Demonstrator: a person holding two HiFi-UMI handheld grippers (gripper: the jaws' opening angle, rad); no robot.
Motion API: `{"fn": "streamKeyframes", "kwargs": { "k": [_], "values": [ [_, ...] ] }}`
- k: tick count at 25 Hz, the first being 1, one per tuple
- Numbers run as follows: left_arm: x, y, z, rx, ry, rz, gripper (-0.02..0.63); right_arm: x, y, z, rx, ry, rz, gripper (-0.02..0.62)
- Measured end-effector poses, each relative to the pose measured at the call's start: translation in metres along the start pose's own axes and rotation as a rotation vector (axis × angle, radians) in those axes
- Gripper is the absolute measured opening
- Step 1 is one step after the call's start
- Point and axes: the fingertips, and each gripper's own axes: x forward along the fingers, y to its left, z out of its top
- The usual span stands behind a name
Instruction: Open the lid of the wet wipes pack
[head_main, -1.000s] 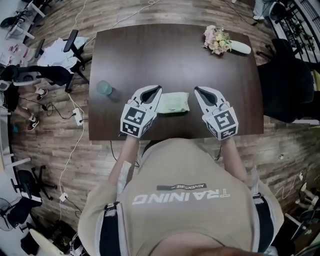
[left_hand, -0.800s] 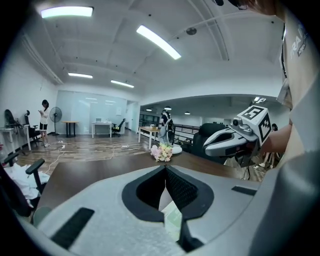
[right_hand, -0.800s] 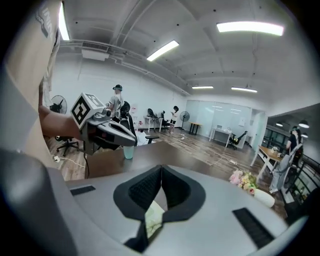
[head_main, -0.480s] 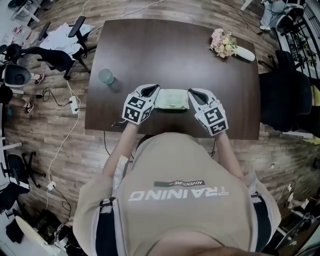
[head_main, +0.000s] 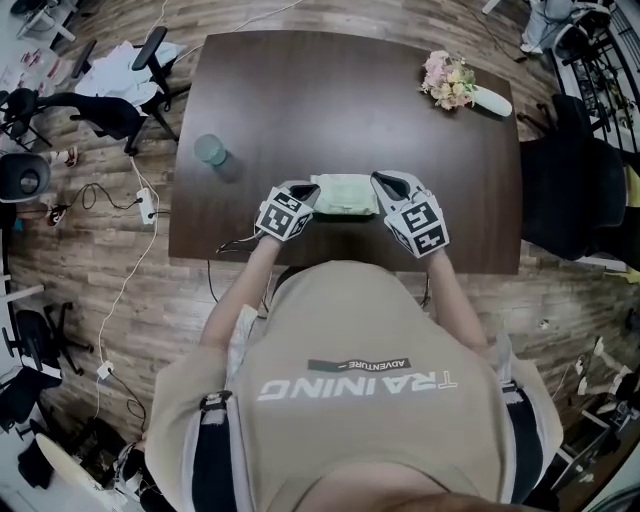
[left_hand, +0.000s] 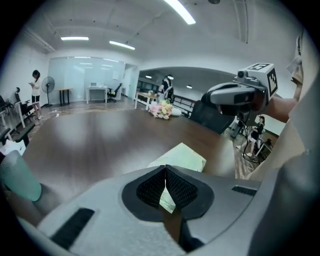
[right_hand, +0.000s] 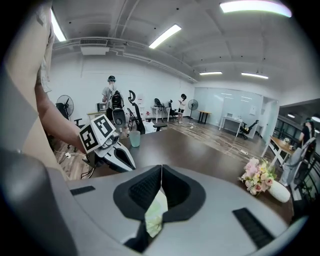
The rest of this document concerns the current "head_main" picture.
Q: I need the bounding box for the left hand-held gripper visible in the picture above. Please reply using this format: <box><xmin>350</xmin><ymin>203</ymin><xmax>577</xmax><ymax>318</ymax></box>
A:
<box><xmin>255</xmin><ymin>180</ymin><xmax>322</xmax><ymax>245</ymax></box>

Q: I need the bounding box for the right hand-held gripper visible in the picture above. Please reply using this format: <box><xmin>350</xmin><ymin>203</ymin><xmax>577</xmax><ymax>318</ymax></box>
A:
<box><xmin>369</xmin><ymin>170</ymin><xmax>450</xmax><ymax>259</ymax></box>

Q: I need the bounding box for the person's right forearm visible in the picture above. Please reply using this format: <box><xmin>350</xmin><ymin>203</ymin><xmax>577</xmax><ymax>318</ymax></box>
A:
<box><xmin>423</xmin><ymin>249</ymin><xmax>489</xmax><ymax>351</ymax></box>

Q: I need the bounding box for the person's left forearm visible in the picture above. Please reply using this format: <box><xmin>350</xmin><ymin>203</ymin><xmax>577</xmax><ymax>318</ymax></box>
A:
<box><xmin>199</xmin><ymin>233</ymin><xmax>281</xmax><ymax>351</ymax></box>

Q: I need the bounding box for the translucent green cup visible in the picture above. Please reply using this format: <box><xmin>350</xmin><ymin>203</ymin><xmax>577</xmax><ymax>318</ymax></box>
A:
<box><xmin>193</xmin><ymin>133</ymin><xmax>230</xmax><ymax>169</ymax></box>

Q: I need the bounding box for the pink flower bouquet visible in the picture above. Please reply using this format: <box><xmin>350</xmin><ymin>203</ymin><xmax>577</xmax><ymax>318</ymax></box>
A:
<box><xmin>418</xmin><ymin>49</ymin><xmax>479</xmax><ymax>111</ymax></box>

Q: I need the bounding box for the white vase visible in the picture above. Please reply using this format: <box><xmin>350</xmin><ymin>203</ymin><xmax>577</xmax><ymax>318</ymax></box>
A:
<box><xmin>469</xmin><ymin>84</ymin><xmax>514</xmax><ymax>119</ymax></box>

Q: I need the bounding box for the white power strip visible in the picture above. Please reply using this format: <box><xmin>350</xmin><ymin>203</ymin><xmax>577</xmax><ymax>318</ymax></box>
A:
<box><xmin>135</xmin><ymin>187</ymin><xmax>156</xmax><ymax>226</ymax></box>

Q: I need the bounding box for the large black office chair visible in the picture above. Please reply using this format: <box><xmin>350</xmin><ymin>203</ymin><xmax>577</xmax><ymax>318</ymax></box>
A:
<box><xmin>519</xmin><ymin>134</ymin><xmax>630</xmax><ymax>262</ymax></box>

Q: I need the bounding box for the black mesh office chair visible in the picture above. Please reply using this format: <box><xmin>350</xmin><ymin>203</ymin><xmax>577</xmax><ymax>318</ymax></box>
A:
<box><xmin>517</xmin><ymin>92</ymin><xmax>614</xmax><ymax>146</ymax></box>

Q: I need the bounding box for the black office chair with armrests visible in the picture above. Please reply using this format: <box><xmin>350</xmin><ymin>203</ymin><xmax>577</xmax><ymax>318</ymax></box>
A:
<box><xmin>37</xmin><ymin>25</ymin><xmax>194</xmax><ymax>157</ymax></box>

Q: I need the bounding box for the white clothes pile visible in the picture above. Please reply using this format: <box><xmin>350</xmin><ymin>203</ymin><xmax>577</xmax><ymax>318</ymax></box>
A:
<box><xmin>79</xmin><ymin>42</ymin><xmax>184</xmax><ymax>109</ymax></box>

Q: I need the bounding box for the yellow green chair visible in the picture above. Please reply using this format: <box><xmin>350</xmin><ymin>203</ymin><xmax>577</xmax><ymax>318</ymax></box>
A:
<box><xmin>621</xmin><ymin>162</ymin><xmax>640</xmax><ymax>211</ymax></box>

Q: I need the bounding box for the beige printed t-shirt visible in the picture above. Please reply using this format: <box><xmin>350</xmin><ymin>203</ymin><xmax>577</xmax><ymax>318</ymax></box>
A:
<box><xmin>144</xmin><ymin>259</ymin><xmax>560</xmax><ymax>512</ymax></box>

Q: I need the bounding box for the black metal railing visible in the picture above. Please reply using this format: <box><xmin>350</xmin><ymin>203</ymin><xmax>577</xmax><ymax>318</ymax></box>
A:
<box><xmin>562</xmin><ymin>0</ymin><xmax>640</xmax><ymax>151</ymax></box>

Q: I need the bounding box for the small black office chair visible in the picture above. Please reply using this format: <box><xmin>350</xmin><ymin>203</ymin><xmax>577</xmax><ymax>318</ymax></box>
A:
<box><xmin>0</xmin><ymin>87</ymin><xmax>54</xmax><ymax>151</ymax></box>

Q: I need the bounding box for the black swivel chair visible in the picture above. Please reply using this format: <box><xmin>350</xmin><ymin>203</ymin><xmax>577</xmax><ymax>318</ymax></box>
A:
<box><xmin>2</xmin><ymin>302</ymin><xmax>95</xmax><ymax>377</ymax></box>

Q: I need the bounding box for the group of clear water bottles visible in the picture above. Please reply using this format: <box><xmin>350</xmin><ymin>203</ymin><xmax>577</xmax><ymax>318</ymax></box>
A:
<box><xmin>0</xmin><ymin>47</ymin><xmax>74</xmax><ymax>96</ymax></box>

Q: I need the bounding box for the cream round board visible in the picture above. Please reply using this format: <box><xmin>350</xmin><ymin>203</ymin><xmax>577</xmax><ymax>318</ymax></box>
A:
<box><xmin>34</xmin><ymin>432</ymin><xmax>106</xmax><ymax>494</ymax></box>

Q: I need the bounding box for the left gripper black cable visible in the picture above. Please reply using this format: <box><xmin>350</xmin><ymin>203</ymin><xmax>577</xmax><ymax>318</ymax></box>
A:
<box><xmin>206</xmin><ymin>232</ymin><xmax>281</xmax><ymax>314</ymax></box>

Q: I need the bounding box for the long white power cable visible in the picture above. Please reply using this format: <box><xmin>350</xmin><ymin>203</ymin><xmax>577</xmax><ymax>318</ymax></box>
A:
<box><xmin>94</xmin><ymin>154</ymin><xmax>162</xmax><ymax>419</ymax></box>

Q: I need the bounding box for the black looped floor cable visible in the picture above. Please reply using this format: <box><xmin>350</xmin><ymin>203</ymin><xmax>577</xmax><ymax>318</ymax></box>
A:
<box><xmin>64</xmin><ymin>182</ymin><xmax>146</xmax><ymax>216</ymax></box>

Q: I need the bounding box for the right black shoulder strap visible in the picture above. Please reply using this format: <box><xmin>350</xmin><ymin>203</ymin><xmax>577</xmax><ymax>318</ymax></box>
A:
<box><xmin>499</xmin><ymin>382</ymin><xmax>545</xmax><ymax>501</ymax></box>

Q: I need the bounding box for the black shoulder strap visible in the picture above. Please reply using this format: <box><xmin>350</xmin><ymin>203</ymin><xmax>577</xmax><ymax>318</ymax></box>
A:
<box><xmin>192</xmin><ymin>392</ymin><xmax>241</xmax><ymax>512</ymax></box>
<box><xmin>499</xmin><ymin>382</ymin><xmax>545</xmax><ymax>501</ymax></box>

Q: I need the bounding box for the left black shoulder strap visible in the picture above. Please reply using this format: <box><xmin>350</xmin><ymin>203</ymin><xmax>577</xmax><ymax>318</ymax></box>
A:
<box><xmin>192</xmin><ymin>392</ymin><xmax>241</xmax><ymax>512</ymax></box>

